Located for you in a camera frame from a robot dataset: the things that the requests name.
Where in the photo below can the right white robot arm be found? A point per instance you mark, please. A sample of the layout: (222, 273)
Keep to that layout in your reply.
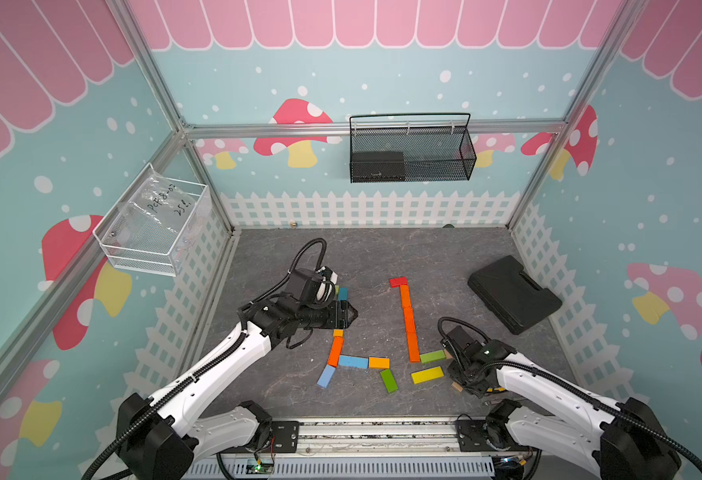
(611, 439)

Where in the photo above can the black plastic tool case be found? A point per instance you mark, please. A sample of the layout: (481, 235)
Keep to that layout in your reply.
(512, 295)

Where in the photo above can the green block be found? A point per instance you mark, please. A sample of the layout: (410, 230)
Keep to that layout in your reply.
(389, 381)

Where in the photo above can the black box in basket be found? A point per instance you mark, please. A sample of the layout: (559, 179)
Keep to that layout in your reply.
(377, 166)

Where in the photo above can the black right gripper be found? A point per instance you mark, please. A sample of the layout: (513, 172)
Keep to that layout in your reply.
(477, 390)

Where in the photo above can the red block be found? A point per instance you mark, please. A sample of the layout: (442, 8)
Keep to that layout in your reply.
(398, 282)

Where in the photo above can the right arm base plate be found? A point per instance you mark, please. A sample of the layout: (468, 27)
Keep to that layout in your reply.
(480, 436)

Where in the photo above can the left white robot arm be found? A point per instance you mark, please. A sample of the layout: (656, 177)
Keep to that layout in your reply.
(157, 437)

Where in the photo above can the yellow-green wide block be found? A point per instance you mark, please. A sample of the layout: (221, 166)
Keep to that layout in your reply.
(427, 375)

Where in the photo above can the blue long block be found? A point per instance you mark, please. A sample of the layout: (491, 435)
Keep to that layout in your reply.
(353, 362)

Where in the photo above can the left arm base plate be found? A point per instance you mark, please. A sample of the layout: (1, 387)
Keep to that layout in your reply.
(272, 437)

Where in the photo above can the black wire mesh basket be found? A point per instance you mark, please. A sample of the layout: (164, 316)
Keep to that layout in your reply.
(436, 146)

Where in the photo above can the light blue block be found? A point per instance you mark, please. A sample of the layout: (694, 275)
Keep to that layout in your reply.
(326, 376)

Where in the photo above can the clear plastic wall bin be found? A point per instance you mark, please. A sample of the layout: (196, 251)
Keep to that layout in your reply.
(155, 224)

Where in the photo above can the orange long block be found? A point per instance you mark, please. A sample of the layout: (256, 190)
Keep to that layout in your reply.
(336, 351)

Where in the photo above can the small orange-yellow block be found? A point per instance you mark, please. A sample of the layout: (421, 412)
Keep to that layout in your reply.
(379, 363)

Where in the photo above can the green circuit board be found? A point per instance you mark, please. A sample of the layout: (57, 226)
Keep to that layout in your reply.
(259, 467)

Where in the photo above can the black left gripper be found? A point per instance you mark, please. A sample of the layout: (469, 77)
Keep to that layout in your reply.
(338, 318)

